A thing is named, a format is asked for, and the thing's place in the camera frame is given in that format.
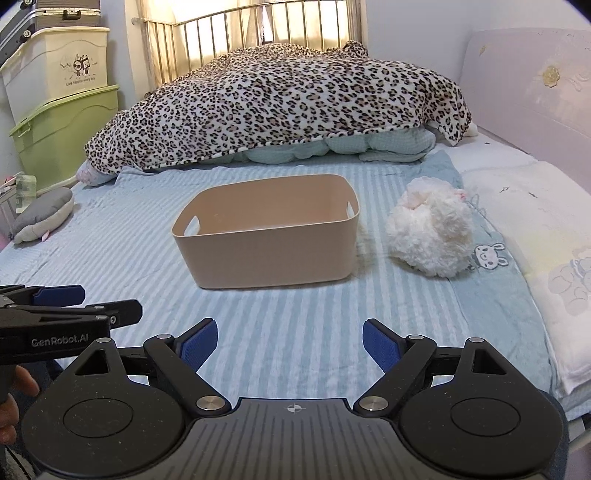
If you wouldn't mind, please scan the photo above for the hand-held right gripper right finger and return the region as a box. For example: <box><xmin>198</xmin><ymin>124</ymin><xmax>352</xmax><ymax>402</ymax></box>
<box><xmin>353</xmin><ymin>318</ymin><xmax>507</xmax><ymax>414</ymax></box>

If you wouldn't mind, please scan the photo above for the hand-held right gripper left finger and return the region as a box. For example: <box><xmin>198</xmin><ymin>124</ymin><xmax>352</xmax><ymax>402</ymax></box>
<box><xmin>74</xmin><ymin>318</ymin><xmax>232</xmax><ymax>415</ymax></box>

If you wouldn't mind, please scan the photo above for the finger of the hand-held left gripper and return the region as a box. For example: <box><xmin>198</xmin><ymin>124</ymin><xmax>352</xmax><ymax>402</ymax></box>
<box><xmin>0</xmin><ymin>285</ymin><xmax>86</xmax><ymax>309</ymax></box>
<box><xmin>0</xmin><ymin>299</ymin><xmax>142</xmax><ymax>330</ymax></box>

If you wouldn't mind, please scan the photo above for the beige plastic storage bin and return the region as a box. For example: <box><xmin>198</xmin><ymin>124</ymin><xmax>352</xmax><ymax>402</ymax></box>
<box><xmin>172</xmin><ymin>174</ymin><xmax>361</xmax><ymax>291</ymax></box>

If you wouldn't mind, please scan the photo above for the person's left hand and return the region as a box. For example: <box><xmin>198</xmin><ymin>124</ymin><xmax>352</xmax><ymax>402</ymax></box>
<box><xmin>0</xmin><ymin>364</ymin><xmax>41</xmax><ymax>445</ymax></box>

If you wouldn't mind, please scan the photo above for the grey cushion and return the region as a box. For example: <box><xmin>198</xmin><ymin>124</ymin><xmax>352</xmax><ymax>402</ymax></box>
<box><xmin>11</xmin><ymin>187</ymin><xmax>75</xmax><ymax>244</ymax></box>

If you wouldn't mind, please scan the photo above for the blue striped bed blanket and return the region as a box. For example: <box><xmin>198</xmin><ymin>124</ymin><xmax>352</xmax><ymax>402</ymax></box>
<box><xmin>0</xmin><ymin>150</ymin><xmax>555</xmax><ymax>416</ymax></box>

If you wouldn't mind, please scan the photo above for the pale green packet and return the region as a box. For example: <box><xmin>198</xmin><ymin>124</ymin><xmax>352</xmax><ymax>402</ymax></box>
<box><xmin>14</xmin><ymin>172</ymin><xmax>38</xmax><ymax>215</ymax></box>

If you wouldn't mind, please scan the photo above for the white fluffy plush toy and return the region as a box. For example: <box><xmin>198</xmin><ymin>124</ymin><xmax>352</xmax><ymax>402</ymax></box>
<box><xmin>385</xmin><ymin>176</ymin><xmax>474</xmax><ymax>278</ymax></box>

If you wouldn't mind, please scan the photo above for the pink floral pillow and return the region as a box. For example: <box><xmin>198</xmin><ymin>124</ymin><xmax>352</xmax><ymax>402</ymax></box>
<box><xmin>76</xmin><ymin>158</ymin><xmax>109</xmax><ymax>186</ymax></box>

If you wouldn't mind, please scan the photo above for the green plastic storage box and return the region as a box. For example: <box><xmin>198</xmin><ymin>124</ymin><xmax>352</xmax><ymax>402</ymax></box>
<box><xmin>9</xmin><ymin>84</ymin><xmax>122</xmax><ymax>195</ymax></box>

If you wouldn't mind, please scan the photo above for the white cartoon print pillow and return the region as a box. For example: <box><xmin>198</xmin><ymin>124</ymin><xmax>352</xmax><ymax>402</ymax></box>
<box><xmin>462</xmin><ymin>157</ymin><xmax>591</xmax><ymax>402</ymax></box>

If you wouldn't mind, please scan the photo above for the white plastic storage box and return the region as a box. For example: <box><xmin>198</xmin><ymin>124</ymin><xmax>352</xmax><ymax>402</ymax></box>
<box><xmin>0</xmin><ymin>25</ymin><xmax>112</xmax><ymax>125</ymax></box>

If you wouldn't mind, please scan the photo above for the leopard print blanket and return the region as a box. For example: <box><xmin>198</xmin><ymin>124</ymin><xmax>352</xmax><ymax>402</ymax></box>
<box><xmin>84</xmin><ymin>41</ymin><xmax>474</xmax><ymax>172</ymax></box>

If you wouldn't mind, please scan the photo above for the silver suitcase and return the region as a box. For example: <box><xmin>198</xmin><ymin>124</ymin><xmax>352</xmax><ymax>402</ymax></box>
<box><xmin>0</xmin><ymin>0</ymin><xmax>102</xmax><ymax>51</ymax></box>

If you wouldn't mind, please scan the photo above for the pink padded headboard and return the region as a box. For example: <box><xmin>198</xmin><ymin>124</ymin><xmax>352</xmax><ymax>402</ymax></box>
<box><xmin>457</xmin><ymin>28</ymin><xmax>591</xmax><ymax>185</ymax></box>

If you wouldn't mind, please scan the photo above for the cream curtain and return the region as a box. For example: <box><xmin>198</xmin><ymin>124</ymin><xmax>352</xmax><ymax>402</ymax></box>
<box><xmin>139</xmin><ymin>0</ymin><xmax>356</xmax><ymax>79</ymax></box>

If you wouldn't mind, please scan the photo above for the metal bed frame railing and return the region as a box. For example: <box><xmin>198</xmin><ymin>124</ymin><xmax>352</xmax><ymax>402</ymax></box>
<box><xmin>131</xmin><ymin>0</ymin><xmax>365</xmax><ymax>86</ymax></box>

